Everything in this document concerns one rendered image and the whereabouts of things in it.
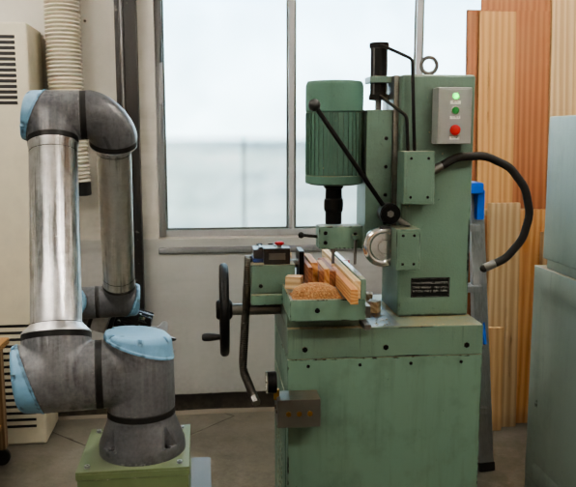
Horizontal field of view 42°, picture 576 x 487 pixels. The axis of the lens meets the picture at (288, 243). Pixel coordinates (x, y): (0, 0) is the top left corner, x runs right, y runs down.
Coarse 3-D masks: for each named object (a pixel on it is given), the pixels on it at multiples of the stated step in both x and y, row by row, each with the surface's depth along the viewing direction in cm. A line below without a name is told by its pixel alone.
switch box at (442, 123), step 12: (444, 96) 212; (468, 96) 213; (432, 108) 218; (444, 108) 213; (468, 108) 213; (432, 120) 218; (444, 120) 213; (456, 120) 213; (468, 120) 214; (432, 132) 218; (444, 132) 214; (468, 132) 214
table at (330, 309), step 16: (336, 288) 220; (256, 304) 225; (288, 304) 208; (304, 304) 204; (320, 304) 205; (336, 304) 205; (352, 304) 206; (304, 320) 205; (320, 320) 205; (336, 320) 206
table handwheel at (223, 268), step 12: (228, 276) 224; (228, 288) 220; (228, 300) 219; (216, 312) 229; (228, 312) 218; (240, 312) 231; (252, 312) 231; (264, 312) 232; (276, 312) 232; (228, 324) 219; (228, 336) 220; (228, 348) 223
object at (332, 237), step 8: (320, 224) 233; (328, 224) 233; (336, 224) 233; (344, 224) 233; (352, 224) 233; (320, 232) 228; (328, 232) 228; (336, 232) 229; (344, 232) 229; (352, 232) 229; (360, 232) 229; (320, 240) 228; (328, 240) 229; (336, 240) 229; (344, 240) 229; (352, 240) 229; (360, 240) 230; (320, 248) 229; (328, 248) 229; (336, 248) 230
